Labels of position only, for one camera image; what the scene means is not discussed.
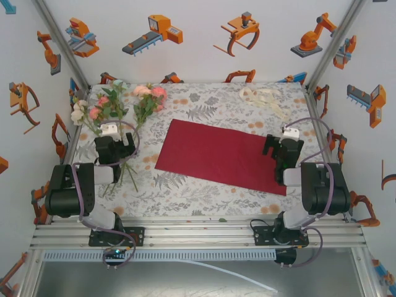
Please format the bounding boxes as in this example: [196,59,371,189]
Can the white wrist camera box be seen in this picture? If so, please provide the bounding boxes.
[282,126,299,140]
[100,121,121,139]

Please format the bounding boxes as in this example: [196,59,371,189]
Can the white slotted cable duct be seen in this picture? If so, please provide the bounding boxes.
[41,249,277,261]

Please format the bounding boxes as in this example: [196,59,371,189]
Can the thin black cable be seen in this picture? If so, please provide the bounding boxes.
[249,218,281,247]

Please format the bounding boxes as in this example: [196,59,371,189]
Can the cream ribbon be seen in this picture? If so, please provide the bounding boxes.
[239,86,291,120]

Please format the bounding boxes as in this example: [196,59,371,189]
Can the white plastic tube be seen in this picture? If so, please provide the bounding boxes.
[173,259,279,294]

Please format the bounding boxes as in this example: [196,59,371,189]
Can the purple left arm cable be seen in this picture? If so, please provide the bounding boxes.
[71,119,142,272]

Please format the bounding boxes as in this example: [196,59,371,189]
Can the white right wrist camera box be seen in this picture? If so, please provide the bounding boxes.
[282,126,299,140]

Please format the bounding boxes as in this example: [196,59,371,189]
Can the aluminium frame post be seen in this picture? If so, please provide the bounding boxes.
[304,0,369,90]
[30,0,91,93]

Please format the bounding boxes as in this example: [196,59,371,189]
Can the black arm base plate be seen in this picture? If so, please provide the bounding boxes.
[88,226,145,248]
[253,225,309,248]

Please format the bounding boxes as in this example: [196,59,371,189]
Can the white fake rose stem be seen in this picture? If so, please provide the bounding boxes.
[70,98,105,137]

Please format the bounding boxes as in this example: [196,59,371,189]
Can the black controller board green light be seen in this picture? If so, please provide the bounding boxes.
[103,246,127,270]

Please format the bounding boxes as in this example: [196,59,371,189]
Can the mint green fake flower stem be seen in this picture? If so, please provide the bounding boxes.
[101,79,129,121]

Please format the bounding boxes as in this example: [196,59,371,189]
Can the black round connector block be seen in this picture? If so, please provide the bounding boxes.
[273,247,298,269]

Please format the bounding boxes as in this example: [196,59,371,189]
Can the aluminium frame rails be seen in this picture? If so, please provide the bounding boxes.
[29,215,368,251]

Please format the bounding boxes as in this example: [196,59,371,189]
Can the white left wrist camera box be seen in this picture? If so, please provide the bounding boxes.
[100,121,121,139]

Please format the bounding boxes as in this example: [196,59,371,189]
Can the pink fake rose stem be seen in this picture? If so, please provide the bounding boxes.
[123,85,168,192]
[88,92,124,127]

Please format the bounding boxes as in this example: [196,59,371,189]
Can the aluminium side rail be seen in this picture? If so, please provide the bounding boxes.
[43,88,92,225]
[304,88,352,223]

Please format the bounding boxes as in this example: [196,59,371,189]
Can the floral print tablecloth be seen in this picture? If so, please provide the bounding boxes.
[58,82,341,217]

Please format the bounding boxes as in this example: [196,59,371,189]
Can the red wrapping paper sheet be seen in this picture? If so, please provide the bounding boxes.
[153,118,288,197]

